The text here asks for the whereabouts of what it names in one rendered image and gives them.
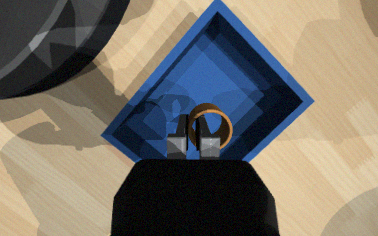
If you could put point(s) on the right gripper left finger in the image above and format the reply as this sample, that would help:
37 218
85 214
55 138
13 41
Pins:
176 146

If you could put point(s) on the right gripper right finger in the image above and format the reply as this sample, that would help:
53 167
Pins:
210 146

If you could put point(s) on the blue crate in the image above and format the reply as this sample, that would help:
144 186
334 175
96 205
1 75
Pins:
213 66

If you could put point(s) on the grey turntable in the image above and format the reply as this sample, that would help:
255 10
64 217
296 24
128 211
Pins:
30 43

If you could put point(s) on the bronze bushing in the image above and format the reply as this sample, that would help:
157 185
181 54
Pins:
227 130

